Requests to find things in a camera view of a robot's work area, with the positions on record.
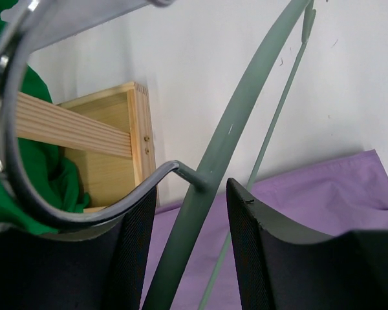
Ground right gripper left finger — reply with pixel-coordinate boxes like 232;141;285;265
0;189;156;309

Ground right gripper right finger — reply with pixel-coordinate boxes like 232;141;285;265
226;178;388;309

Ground purple trousers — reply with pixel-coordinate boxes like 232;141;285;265
147;150;388;309

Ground mint green clothes hanger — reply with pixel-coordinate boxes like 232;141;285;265
0;0;316;309

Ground green t-shirt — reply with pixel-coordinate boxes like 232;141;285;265
0;15;91;236

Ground wooden clothes rack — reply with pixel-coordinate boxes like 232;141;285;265
16;82;156;213

